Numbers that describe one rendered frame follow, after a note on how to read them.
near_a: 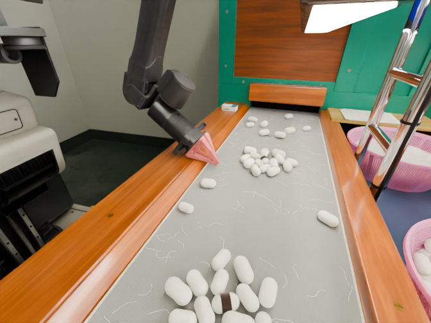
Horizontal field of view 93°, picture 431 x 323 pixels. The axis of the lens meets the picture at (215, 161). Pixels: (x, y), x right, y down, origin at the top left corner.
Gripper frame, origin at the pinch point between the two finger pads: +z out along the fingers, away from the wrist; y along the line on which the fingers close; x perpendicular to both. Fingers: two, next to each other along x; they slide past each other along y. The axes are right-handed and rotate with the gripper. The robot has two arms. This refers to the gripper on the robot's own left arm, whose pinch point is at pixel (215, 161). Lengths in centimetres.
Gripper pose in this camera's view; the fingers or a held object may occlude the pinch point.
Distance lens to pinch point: 50.9
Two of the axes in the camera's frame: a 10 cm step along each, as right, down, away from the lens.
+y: 3.5, -4.7, 8.1
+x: -5.9, 5.7, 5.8
